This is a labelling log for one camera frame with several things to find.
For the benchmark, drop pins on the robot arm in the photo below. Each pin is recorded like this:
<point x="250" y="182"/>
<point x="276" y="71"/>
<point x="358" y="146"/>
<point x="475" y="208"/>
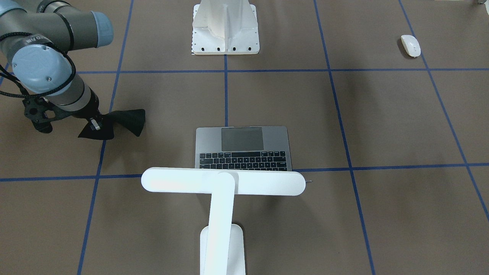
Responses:
<point x="37" y="45"/>

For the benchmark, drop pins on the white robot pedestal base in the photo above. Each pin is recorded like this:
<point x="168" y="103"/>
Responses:
<point x="225" y="27"/>

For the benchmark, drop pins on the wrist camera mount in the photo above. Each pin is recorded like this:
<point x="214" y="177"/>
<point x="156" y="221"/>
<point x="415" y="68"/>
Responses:
<point x="36" y="111"/>

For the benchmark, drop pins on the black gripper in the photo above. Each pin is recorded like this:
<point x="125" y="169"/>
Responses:
<point x="93" y="112"/>

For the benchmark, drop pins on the black mouse pad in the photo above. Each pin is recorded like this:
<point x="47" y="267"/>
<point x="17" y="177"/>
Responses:
<point x="132" y="120"/>

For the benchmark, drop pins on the white computer mouse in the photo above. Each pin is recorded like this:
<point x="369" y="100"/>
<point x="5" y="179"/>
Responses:
<point x="411" y="45"/>

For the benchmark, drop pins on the white desk lamp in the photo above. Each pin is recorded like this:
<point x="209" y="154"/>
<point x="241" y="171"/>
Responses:
<point x="222" y="247"/>

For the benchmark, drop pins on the grey laptop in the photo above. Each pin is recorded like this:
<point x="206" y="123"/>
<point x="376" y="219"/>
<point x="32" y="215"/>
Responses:
<point x="243" y="148"/>

